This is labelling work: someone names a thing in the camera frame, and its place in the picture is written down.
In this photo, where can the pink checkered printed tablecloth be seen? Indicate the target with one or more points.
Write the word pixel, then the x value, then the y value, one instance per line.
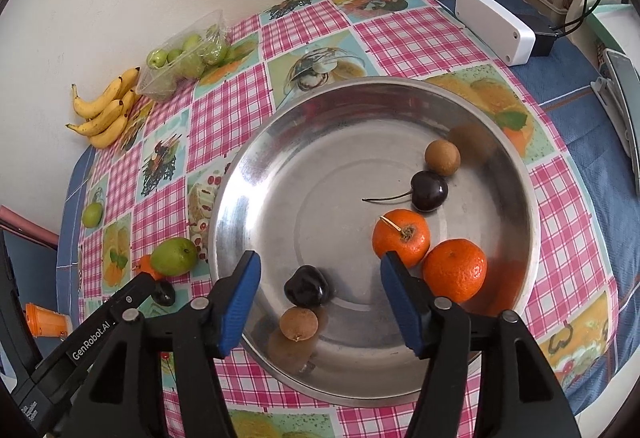
pixel 410 37

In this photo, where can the dark blue panel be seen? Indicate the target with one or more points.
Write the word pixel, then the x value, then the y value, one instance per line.
pixel 35 268

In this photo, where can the dark plum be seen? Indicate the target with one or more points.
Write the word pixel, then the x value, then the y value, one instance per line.
pixel 163 294
pixel 306 287

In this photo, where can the round green apple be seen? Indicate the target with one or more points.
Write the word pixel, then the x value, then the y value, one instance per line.
pixel 92 214

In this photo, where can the smartphone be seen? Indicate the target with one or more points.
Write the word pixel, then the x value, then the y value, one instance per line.
pixel 627 97

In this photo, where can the orange tangerine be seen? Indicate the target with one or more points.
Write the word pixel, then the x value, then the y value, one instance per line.
pixel 143 266
pixel 454 270

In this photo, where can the bunch of yellow bananas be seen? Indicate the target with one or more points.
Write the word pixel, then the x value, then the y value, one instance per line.
pixel 100 112

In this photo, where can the white rectangular plastic box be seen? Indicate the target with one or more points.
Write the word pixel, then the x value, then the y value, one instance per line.
pixel 492 25

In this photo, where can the tangerine with stem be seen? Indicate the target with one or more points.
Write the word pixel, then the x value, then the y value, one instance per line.
pixel 401 238

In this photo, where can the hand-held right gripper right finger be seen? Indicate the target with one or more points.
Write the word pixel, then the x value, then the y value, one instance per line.
pixel 400 303

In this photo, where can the orange plastic cup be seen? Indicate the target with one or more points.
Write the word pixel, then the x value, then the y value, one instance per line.
pixel 42 320

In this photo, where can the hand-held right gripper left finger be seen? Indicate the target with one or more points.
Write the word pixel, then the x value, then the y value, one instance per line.
pixel 240 303

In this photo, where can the pile of small green jujubes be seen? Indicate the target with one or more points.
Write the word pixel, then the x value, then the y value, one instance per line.
pixel 190 57

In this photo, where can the brown longan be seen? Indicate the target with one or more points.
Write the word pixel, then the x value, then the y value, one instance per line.
pixel 442 157
pixel 298 323

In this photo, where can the pink chair back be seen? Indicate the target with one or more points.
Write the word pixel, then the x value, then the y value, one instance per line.
pixel 25 223

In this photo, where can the black power adapter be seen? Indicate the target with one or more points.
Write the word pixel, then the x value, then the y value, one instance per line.
pixel 542 40

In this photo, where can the dark cherry with long stem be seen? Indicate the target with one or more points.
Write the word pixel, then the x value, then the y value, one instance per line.
pixel 429 190

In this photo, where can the white phone clamp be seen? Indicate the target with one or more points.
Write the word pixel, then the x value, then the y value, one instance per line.
pixel 607 102

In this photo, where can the large steel bowl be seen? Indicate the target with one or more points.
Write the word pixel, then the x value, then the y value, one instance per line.
pixel 320 198

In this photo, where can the blue tablecloth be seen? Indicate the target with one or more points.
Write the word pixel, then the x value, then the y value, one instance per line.
pixel 575 117

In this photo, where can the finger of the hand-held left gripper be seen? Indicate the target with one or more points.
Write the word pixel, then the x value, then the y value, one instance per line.
pixel 135 290

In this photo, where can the elongated green fruit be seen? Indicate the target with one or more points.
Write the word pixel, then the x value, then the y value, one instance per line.
pixel 172 257

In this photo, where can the clear plastic fruit tray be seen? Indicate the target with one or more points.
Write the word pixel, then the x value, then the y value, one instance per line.
pixel 165 85

